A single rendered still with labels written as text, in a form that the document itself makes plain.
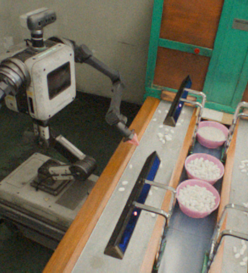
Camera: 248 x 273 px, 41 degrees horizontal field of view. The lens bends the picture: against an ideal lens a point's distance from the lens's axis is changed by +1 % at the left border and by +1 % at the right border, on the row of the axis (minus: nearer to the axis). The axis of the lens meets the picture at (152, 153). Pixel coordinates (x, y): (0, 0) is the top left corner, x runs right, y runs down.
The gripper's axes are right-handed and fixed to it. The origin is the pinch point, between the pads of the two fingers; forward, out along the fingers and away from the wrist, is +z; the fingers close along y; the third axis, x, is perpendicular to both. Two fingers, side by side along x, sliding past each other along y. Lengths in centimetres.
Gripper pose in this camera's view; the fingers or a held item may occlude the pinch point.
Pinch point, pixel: (138, 144)
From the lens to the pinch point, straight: 213.7
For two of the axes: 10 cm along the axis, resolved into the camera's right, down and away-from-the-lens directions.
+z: 6.7, 6.8, 3.1
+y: 2.6, -6.0, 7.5
